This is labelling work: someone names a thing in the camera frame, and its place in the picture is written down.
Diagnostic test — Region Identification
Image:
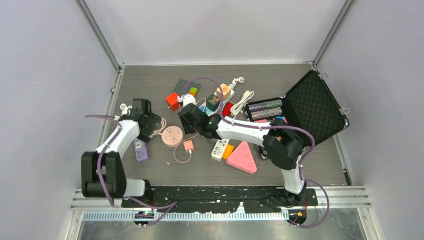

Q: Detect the white multicolour power strip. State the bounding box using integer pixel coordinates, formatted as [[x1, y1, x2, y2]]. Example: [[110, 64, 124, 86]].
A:
[[199, 89, 235, 116]]

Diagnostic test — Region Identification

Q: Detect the dark green cube adapter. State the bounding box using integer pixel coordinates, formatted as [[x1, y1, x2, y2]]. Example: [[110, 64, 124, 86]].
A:
[[205, 94, 221, 112]]

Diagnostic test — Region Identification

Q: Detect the pink round socket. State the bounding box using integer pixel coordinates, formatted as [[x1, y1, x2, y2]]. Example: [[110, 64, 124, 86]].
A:
[[161, 126, 184, 148]]

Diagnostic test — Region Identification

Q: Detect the purple power strip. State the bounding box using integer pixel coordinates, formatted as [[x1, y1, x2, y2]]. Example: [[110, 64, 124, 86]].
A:
[[133, 138, 149, 162]]

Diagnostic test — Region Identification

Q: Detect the beige cube adapter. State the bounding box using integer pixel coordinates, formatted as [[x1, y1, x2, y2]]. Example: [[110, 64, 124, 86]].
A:
[[216, 83, 232, 101]]

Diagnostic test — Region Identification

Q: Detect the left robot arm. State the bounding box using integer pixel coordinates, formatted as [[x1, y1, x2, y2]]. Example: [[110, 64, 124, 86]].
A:
[[81, 98, 161, 207]]

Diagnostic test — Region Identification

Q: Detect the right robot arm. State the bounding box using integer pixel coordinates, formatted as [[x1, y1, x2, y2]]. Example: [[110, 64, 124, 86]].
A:
[[177, 103, 306, 206]]

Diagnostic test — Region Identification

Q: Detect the pink charger plug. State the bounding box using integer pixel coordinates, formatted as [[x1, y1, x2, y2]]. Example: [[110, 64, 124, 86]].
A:
[[173, 133, 199, 164]]

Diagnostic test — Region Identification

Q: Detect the orange curved block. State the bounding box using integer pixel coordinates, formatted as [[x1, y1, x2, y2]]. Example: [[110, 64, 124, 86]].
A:
[[188, 87, 199, 97]]

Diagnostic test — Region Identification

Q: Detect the red cube adapter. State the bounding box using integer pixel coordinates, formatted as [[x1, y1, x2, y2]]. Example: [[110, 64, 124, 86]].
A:
[[165, 92, 180, 111]]

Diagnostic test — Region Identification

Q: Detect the red glitter microphone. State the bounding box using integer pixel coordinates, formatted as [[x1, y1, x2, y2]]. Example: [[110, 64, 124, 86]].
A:
[[222, 101, 234, 117]]

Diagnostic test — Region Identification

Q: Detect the grey building baseplate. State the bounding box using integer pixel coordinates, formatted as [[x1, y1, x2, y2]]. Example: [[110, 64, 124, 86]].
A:
[[173, 79, 201, 96]]

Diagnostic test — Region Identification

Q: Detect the small white power strip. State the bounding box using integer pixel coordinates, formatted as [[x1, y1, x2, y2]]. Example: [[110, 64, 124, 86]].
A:
[[211, 139, 229, 161]]

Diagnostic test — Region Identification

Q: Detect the yellow curved block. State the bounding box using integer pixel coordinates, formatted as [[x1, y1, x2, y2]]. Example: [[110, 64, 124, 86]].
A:
[[222, 144, 234, 160]]

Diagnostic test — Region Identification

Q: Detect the pink triangular socket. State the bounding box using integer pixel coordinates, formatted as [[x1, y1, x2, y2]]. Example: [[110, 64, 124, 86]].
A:
[[226, 141, 257, 174]]

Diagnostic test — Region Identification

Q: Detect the black poker chip case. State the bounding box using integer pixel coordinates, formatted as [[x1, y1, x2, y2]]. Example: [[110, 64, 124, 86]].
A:
[[244, 70, 350, 145]]

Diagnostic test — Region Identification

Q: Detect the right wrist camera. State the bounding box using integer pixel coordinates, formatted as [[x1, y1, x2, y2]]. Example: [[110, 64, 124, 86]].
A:
[[177, 93, 197, 108]]

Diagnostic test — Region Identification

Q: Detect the pink coiled cord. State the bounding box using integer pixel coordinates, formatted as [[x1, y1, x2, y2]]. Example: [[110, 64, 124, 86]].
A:
[[153, 117, 168, 136]]

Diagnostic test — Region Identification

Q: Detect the white bundled cord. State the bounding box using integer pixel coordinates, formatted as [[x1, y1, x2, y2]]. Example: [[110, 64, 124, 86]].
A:
[[230, 90, 255, 117]]

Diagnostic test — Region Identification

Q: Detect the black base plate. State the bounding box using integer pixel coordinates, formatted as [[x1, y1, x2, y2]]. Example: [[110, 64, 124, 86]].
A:
[[145, 185, 319, 215]]

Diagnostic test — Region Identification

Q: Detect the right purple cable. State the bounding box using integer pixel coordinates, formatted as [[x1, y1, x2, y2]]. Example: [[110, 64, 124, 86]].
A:
[[178, 76, 331, 229]]

